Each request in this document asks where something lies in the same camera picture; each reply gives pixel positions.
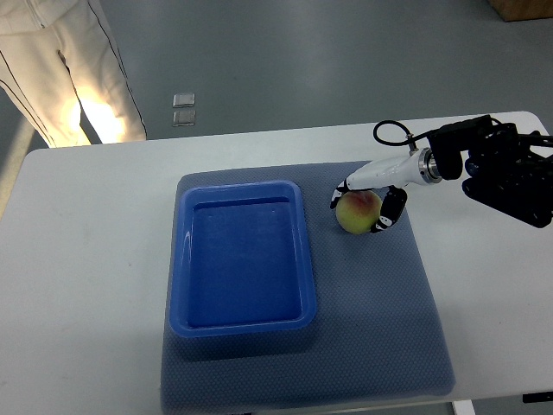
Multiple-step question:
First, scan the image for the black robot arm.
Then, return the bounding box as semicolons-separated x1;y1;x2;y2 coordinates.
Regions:
428;115;552;228

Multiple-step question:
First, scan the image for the blue plastic tray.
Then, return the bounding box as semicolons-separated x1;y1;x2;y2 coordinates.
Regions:
168;181;317;340

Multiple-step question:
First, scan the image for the brown cardboard box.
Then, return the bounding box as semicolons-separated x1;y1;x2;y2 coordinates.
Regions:
488;0;552;22

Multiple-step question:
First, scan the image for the lower metal floor plate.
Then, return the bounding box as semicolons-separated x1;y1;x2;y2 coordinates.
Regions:
173;110;196;127

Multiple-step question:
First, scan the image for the metal floor plate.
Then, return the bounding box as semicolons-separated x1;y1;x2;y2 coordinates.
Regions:
172;93;195;108
173;110;196;127

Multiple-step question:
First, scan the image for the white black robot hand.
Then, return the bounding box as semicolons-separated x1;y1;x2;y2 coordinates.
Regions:
330;148;442;233

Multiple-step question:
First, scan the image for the upper metal floor plate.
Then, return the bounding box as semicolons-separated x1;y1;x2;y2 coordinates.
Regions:
172;93;195;108

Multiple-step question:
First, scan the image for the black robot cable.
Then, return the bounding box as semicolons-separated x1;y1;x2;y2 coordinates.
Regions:
372;119;433;152

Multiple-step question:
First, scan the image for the green red peach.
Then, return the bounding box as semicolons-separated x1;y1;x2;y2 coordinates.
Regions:
335;190;382;235

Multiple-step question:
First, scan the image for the person in beige clothes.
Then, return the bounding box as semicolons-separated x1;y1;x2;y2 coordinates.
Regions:
1;1;147;148

